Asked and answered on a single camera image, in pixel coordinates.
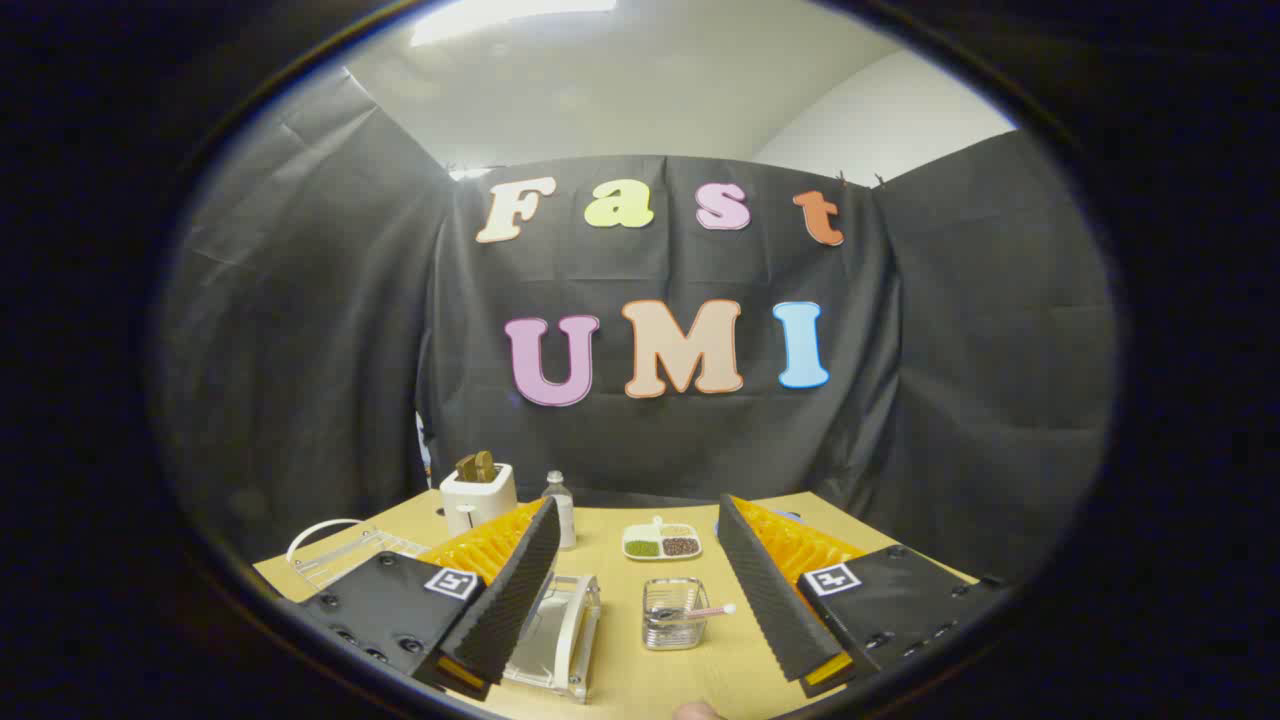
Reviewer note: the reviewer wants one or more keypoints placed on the clear plastic bottle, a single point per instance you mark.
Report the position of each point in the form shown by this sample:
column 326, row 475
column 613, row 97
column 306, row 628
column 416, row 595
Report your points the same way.
column 564, row 520

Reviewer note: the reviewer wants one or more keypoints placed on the white plate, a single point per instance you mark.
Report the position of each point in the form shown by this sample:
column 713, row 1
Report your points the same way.
column 545, row 630

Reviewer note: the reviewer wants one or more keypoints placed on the white dish rack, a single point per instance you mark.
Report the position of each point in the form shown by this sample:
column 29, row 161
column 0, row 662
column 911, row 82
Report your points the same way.
column 585, row 630

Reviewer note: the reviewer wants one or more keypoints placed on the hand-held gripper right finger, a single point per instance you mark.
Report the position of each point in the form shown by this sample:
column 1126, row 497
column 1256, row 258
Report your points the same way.
column 765, row 590

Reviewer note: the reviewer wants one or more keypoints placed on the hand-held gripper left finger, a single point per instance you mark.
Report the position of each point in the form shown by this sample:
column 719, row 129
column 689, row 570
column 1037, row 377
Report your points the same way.
column 510, row 600

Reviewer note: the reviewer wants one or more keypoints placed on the black backdrop cloth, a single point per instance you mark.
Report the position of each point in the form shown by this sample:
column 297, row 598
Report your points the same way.
column 650, row 440

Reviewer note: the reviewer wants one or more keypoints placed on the brown toast slice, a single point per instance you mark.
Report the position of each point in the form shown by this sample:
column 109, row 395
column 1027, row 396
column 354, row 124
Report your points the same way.
column 467, row 468
column 485, row 465

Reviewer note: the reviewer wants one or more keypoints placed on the white toaster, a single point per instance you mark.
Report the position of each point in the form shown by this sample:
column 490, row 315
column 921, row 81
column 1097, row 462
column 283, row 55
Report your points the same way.
column 478, row 497

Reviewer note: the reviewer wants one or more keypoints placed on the white divided dish with beans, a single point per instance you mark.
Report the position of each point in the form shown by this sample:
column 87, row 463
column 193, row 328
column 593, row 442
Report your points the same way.
column 661, row 544

